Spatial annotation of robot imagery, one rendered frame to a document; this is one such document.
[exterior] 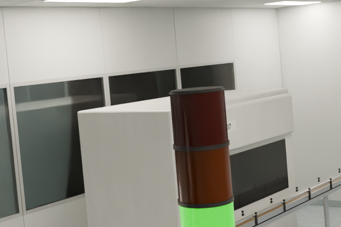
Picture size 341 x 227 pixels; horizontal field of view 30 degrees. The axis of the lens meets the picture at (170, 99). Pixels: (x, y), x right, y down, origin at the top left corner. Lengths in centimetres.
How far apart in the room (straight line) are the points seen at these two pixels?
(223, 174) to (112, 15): 638
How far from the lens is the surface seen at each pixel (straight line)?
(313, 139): 956
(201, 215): 56
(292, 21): 956
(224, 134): 56
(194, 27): 797
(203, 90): 54
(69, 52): 645
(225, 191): 56
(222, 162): 56
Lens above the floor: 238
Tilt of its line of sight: 4 degrees down
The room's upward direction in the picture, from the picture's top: 5 degrees counter-clockwise
